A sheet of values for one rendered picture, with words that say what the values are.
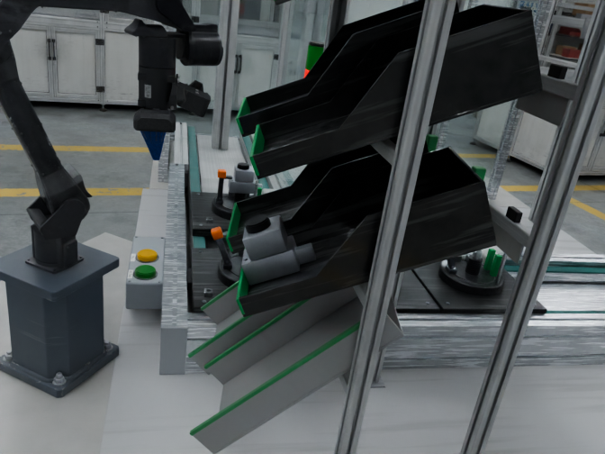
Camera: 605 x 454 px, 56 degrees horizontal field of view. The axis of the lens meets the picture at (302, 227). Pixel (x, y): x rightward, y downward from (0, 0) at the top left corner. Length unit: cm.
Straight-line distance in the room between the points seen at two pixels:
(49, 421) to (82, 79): 554
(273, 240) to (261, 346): 20
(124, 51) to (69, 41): 52
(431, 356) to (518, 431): 20
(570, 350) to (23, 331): 105
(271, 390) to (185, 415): 33
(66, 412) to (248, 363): 33
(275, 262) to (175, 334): 39
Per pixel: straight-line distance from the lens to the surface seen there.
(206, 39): 96
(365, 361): 63
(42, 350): 102
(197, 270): 116
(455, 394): 114
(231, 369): 82
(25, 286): 96
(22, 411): 103
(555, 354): 132
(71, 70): 635
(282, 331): 78
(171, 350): 103
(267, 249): 65
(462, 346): 118
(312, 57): 121
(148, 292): 114
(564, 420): 119
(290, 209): 82
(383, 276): 57
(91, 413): 100
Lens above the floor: 153
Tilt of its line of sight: 23 degrees down
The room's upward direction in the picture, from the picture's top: 8 degrees clockwise
